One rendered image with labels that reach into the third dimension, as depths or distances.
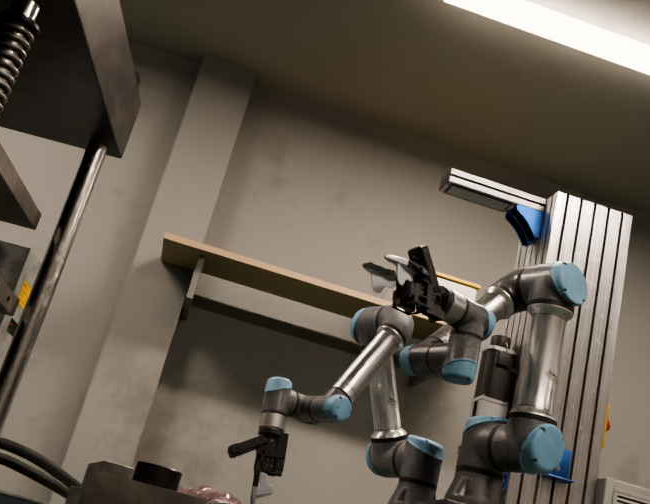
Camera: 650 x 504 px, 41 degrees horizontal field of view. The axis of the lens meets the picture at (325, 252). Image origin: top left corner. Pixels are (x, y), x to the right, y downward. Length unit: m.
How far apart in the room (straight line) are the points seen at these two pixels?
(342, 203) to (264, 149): 0.53
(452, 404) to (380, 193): 1.23
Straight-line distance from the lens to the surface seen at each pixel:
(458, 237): 4.97
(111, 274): 4.56
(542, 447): 2.13
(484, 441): 2.20
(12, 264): 2.66
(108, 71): 2.38
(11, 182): 2.30
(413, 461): 2.69
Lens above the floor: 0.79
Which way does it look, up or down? 20 degrees up
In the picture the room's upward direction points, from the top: 15 degrees clockwise
